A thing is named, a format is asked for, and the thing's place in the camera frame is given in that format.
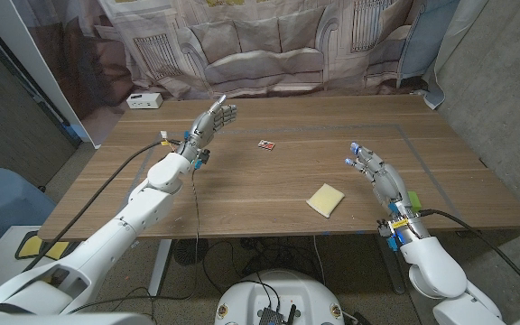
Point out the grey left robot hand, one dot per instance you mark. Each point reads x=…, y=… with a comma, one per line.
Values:
x=206, y=126

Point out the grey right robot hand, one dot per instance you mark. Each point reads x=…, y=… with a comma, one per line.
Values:
x=386, y=180

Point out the yellow sponge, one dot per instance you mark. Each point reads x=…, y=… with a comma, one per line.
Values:
x=326, y=200

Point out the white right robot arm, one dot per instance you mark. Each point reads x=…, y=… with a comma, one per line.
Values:
x=436, y=266

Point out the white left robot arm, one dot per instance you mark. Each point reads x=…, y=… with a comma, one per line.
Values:
x=147, y=207

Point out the green cube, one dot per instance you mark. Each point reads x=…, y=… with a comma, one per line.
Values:
x=415, y=201

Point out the red white matchbox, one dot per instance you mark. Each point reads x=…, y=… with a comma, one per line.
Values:
x=266, y=145

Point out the white power box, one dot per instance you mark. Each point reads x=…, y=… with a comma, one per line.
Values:
x=144, y=100

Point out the grey table leg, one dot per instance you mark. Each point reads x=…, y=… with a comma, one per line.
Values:
x=391, y=266

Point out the printed sofa backdrop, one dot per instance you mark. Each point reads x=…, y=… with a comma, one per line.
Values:
x=260, y=45

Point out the round black floor fan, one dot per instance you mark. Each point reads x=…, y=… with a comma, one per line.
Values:
x=191, y=251

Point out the white table leg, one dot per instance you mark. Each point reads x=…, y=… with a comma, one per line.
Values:
x=160, y=266

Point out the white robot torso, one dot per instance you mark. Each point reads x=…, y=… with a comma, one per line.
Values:
x=278, y=293

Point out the black antenna module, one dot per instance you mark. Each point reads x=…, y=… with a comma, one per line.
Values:
x=271, y=316

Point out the yellow pad with black border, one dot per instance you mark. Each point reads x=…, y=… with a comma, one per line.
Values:
x=39, y=246

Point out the blue chair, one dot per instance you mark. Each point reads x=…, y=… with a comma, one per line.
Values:
x=2, y=198

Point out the white door frame post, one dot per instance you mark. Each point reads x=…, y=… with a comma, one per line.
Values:
x=30, y=58

